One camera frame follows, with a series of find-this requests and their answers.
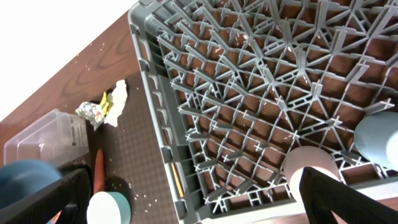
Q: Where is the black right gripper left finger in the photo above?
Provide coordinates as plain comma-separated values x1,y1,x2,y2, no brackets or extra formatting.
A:
1,167,91,224

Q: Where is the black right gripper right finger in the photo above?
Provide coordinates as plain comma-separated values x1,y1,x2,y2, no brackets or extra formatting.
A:
299,167,397,224

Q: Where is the pink plastic cup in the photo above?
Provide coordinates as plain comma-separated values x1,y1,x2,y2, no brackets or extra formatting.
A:
282,146,341,203

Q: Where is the large dark blue bowl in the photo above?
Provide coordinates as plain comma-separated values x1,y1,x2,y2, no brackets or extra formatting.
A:
1,159,62,209

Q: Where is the small light blue cup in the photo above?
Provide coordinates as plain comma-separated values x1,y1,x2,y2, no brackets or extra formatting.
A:
354,112,397,170

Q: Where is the grey dishwasher rack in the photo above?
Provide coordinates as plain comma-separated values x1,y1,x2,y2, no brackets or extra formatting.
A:
128,0,397,223

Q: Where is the orange carrot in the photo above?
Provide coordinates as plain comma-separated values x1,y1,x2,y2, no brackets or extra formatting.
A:
93,149,105,194

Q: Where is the light blue rice bowl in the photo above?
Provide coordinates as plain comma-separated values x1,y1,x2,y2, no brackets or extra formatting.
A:
86,192,131,224

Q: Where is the clear plastic bin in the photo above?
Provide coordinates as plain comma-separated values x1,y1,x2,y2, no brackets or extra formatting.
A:
4,109,89,167

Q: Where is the dark brown serving tray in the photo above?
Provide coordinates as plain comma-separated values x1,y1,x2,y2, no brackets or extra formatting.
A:
74,73,178,223

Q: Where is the crumpled aluminium foil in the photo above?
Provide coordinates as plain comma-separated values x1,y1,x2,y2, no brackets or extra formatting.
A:
75,102,105,131

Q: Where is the yellow snack wrapper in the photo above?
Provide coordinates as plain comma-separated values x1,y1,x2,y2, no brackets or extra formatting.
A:
99,91,113,118

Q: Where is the crumpled white tissue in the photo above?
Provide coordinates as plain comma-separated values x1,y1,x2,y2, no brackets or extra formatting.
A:
104,80,127,128

